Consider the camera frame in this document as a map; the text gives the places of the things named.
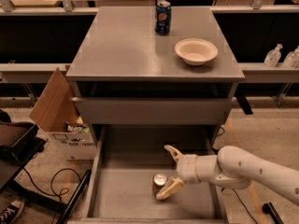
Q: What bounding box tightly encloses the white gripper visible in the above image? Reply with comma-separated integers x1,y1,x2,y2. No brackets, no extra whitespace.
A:
156,145,200,200

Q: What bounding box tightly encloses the orange soda can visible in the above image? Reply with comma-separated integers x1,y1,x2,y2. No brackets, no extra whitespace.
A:
152,173,168,197

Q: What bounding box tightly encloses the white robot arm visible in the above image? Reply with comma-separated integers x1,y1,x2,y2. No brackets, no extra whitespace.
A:
156,145,299,205

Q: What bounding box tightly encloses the open grey middle drawer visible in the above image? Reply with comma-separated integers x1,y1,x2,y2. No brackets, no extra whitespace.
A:
67,125,228,224

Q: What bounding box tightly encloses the closed grey top drawer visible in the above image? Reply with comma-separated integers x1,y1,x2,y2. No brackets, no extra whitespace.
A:
73,97,232,125

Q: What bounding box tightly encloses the grey drawer cabinet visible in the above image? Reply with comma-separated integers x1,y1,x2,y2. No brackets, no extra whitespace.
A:
67,7,244,140

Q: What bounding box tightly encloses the blue Pepsi can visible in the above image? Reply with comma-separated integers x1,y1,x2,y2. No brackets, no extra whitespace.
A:
155,1,171,35

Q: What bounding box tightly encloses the snack bag in box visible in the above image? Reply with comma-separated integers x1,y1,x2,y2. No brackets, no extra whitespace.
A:
66,124,90,133

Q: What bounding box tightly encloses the black bar on floor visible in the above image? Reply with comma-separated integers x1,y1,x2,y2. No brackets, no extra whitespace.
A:
262,203,284,224

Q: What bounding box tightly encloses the white paper bowl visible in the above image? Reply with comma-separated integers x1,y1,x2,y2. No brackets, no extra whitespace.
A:
175,38,218,66

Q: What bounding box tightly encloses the open cardboard box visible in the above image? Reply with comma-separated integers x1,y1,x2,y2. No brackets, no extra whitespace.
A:
29,68,96,160

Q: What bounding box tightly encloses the clear sanitizer bottle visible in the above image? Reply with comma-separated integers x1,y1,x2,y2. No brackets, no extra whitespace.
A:
264,44,283,67
282,46,299,68

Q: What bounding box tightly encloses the black cart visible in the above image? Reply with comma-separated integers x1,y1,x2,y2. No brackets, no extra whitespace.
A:
0,121,92,224

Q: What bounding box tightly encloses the black and white sneaker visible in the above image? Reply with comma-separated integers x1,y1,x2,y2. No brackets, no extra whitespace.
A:
0,199,24,224

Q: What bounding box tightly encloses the black adapter cable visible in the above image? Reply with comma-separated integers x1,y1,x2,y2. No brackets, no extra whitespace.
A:
221,187,260,224

